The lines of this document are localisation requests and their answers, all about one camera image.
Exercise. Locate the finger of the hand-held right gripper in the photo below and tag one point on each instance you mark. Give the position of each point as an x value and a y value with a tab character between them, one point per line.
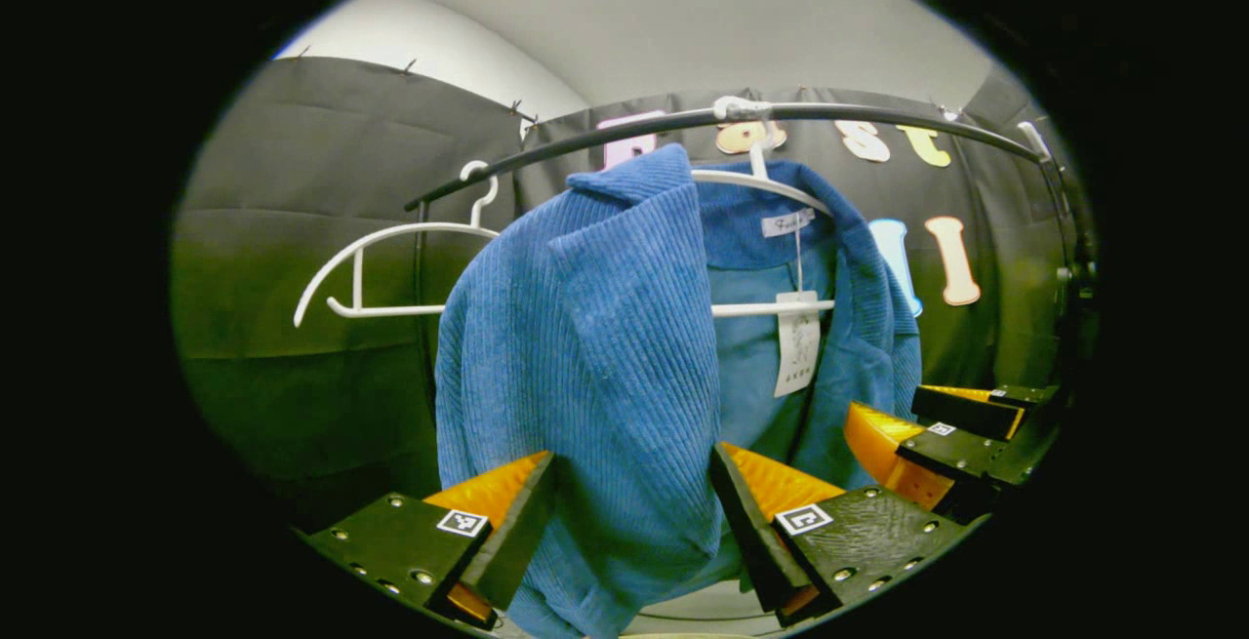
951	452
966	413

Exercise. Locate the white plastic clothes hanger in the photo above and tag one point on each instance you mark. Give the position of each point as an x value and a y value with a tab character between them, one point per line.
390	310
761	308

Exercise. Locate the black backdrop cloth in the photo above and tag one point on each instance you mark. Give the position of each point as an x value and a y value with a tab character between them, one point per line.
293	259

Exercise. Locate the black metal clothes rack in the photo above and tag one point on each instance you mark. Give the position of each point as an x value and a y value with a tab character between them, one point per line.
585	143

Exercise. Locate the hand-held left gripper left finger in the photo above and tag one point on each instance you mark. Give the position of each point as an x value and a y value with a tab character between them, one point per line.
517	532

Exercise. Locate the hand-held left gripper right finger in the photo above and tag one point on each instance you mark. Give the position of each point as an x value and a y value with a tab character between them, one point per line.
751	532

